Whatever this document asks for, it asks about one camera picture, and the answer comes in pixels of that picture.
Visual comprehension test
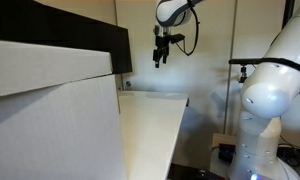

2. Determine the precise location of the black camera on stand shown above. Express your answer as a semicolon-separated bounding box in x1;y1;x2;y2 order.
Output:
228;58;262;83

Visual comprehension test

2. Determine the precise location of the black monitor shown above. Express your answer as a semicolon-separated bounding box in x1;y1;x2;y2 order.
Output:
0;0;132;74

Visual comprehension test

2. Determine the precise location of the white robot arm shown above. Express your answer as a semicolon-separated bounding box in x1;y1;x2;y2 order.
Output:
228;6;300;180

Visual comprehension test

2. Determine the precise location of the white cardboard box lid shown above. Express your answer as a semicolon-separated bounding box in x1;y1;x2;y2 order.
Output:
0;41;112;96

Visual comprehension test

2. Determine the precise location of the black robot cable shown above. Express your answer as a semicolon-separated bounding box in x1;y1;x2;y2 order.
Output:
175;0;201;57

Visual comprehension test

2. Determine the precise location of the white cardboard box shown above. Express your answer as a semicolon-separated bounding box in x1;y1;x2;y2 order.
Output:
0;75;127;180

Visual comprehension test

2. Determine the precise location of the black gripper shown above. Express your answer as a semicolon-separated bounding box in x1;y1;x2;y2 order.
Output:
153;25;185;68

